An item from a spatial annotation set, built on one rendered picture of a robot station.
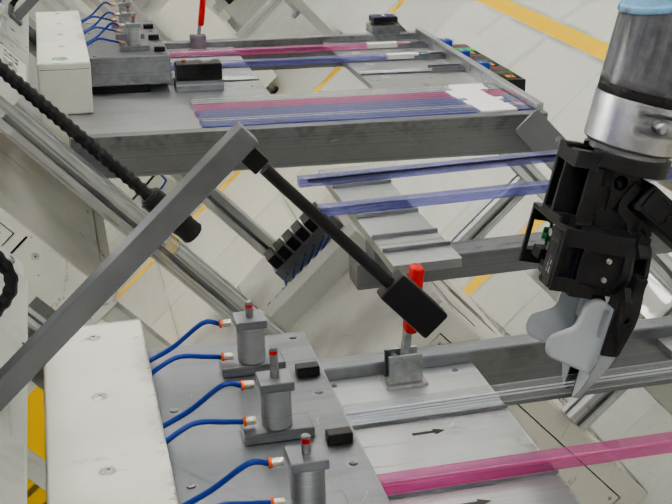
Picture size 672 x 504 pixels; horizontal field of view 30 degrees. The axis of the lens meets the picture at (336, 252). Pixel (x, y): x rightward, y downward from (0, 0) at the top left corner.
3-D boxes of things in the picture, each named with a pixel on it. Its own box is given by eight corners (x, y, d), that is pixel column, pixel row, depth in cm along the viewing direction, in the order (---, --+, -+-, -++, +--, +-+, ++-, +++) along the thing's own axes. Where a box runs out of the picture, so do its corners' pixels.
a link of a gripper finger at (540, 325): (505, 365, 109) (535, 269, 106) (566, 372, 111) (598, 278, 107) (517, 382, 106) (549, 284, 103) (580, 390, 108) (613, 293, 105)
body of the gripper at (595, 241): (514, 265, 106) (552, 128, 102) (605, 278, 108) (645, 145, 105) (548, 299, 99) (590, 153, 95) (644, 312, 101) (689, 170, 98)
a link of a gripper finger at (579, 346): (523, 390, 105) (550, 286, 103) (587, 397, 106) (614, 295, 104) (538, 405, 102) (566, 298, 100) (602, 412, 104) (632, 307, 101)
